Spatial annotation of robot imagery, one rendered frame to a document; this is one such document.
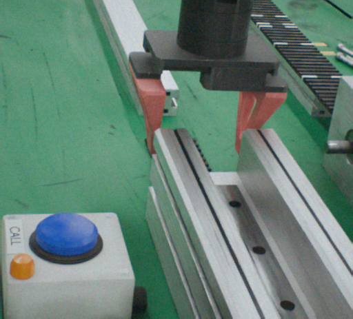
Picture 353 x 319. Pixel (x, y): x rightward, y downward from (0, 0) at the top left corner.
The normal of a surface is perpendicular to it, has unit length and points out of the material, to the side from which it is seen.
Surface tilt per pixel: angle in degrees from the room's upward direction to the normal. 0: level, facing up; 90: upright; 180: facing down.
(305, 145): 0
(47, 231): 3
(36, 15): 0
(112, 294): 90
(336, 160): 90
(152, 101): 111
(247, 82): 90
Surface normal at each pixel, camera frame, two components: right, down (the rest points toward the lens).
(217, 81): 0.21, 0.46
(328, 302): -0.97, 0.00
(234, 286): 0.11, -0.89
